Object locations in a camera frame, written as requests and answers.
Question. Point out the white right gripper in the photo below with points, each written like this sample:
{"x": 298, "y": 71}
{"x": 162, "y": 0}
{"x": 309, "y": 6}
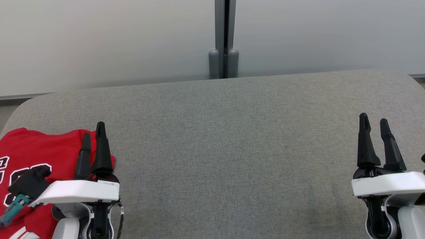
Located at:
{"x": 388, "y": 184}

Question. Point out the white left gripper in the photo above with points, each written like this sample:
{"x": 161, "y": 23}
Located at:
{"x": 79, "y": 191}

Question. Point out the red basketball jersey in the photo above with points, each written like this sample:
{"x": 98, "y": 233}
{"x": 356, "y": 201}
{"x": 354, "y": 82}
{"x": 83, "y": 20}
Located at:
{"x": 43, "y": 149}

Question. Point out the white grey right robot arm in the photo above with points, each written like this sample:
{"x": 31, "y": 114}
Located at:
{"x": 411, "y": 219}

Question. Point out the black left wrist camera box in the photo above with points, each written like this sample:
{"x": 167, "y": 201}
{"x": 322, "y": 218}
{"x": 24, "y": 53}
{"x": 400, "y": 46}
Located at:
{"x": 30, "y": 182}

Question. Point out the grey partition post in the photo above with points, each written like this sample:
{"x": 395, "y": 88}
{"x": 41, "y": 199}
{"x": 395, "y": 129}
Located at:
{"x": 219, "y": 63}

